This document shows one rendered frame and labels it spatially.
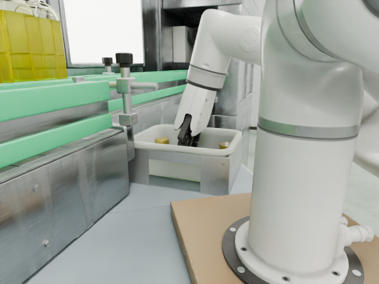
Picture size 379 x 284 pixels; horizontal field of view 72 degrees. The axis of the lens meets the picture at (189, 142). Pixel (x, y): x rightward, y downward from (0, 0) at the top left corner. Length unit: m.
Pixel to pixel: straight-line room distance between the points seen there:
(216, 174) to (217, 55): 0.22
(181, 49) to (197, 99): 0.98
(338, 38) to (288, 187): 0.14
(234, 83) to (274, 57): 1.00
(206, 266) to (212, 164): 0.22
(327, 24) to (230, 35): 0.31
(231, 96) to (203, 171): 0.82
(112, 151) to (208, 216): 0.19
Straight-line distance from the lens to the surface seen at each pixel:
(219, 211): 0.42
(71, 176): 0.39
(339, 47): 0.19
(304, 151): 0.25
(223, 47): 0.49
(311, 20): 0.19
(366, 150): 0.48
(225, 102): 1.29
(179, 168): 0.51
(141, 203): 0.49
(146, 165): 0.54
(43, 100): 0.37
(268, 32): 0.28
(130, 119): 0.48
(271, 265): 0.32
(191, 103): 0.50
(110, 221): 0.46
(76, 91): 0.41
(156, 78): 0.84
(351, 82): 0.28
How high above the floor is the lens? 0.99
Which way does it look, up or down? 17 degrees down
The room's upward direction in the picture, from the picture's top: straight up
